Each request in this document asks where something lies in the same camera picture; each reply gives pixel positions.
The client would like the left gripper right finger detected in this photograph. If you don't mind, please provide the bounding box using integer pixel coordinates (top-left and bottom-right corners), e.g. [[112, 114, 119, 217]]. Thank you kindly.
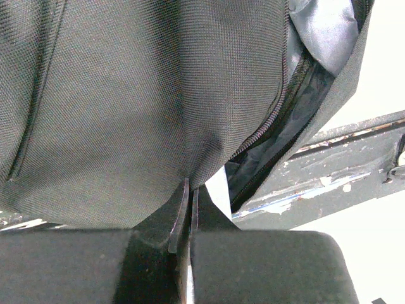
[[190, 186, 358, 303]]

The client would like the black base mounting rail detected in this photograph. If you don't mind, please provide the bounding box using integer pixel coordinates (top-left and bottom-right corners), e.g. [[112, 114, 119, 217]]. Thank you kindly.
[[232, 111, 404, 230]]

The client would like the black student backpack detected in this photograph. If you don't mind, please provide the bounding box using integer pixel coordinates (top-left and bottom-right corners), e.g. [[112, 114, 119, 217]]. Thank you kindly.
[[1, 1, 373, 228]]

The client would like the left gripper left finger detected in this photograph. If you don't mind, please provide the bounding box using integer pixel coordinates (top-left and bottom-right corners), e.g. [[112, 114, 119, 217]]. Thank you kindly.
[[1, 180, 190, 303]]

